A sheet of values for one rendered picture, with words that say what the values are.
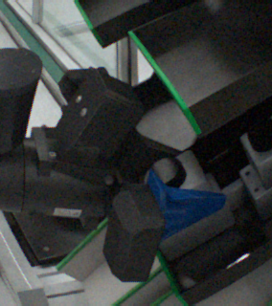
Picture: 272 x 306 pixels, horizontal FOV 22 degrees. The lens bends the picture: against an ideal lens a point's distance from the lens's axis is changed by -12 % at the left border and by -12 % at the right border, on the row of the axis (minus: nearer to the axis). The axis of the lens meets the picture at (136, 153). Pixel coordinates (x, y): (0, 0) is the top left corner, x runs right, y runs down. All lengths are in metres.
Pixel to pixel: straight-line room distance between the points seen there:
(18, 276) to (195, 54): 0.50
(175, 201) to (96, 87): 0.09
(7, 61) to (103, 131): 0.10
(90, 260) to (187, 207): 0.32
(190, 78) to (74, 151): 0.09
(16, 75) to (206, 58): 0.14
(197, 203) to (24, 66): 0.17
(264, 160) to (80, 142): 0.13
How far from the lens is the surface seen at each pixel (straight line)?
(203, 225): 0.58
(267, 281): 0.67
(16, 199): 0.52
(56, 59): 1.50
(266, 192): 0.56
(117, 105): 0.50
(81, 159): 0.51
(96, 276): 0.85
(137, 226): 0.47
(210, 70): 0.50
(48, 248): 0.96
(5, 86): 0.45
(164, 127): 0.70
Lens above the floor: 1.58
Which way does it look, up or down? 33 degrees down
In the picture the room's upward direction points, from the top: 2 degrees counter-clockwise
